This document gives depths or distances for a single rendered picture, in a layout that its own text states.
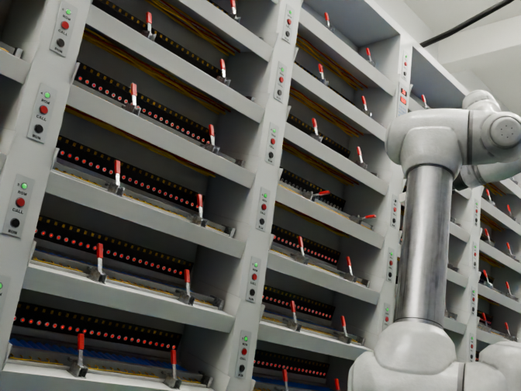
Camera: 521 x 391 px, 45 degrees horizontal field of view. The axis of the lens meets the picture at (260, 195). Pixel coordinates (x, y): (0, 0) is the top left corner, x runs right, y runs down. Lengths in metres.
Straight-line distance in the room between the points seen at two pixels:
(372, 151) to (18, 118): 1.48
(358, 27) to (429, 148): 1.21
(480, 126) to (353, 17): 1.15
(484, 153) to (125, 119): 0.83
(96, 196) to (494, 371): 0.88
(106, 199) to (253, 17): 0.90
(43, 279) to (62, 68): 0.45
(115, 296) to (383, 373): 0.61
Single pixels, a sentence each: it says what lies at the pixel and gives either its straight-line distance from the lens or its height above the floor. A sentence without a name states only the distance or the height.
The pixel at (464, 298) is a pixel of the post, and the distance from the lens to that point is 2.92.
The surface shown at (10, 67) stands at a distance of 1.40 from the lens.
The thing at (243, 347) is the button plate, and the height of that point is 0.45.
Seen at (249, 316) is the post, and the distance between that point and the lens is 1.75.
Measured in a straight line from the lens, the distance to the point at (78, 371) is 1.43.
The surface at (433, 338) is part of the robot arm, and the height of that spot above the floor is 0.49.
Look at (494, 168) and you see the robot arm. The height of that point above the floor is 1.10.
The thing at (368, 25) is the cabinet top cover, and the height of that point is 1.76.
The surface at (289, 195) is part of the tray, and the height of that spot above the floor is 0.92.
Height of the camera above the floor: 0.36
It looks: 17 degrees up
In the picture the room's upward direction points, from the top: 8 degrees clockwise
